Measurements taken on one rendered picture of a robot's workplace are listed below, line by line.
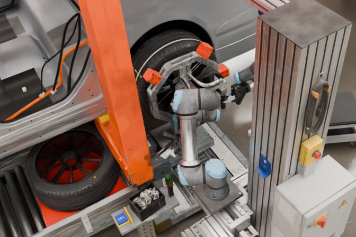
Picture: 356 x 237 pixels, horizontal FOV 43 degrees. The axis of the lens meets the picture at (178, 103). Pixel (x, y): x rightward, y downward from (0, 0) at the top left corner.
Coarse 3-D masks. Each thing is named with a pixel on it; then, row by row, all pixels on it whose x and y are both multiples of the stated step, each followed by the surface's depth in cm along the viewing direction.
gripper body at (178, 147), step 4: (180, 136) 283; (172, 140) 282; (176, 140) 282; (180, 140) 283; (168, 144) 281; (176, 144) 279; (180, 144) 282; (176, 148) 280; (180, 148) 280; (176, 152) 278; (180, 152) 279
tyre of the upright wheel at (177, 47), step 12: (156, 36) 315; (168, 36) 314; (180, 36) 315; (192, 36) 322; (144, 48) 314; (156, 48) 308; (168, 48) 304; (180, 48) 305; (192, 48) 311; (132, 60) 317; (144, 60) 309; (156, 60) 303; (168, 60) 306; (216, 60) 330; (144, 72) 306; (144, 84) 308; (144, 96) 315; (144, 108) 322
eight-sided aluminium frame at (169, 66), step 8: (184, 56) 306; (192, 56) 305; (200, 56) 308; (168, 64) 302; (176, 64) 301; (184, 64) 304; (208, 64) 316; (216, 64) 319; (160, 72) 304; (168, 72) 301; (160, 80) 302; (152, 88) 307; (152, 96) 306; (152, 104) 311; (152, 112) 320; (160, 112) 327; (168, 120) 330
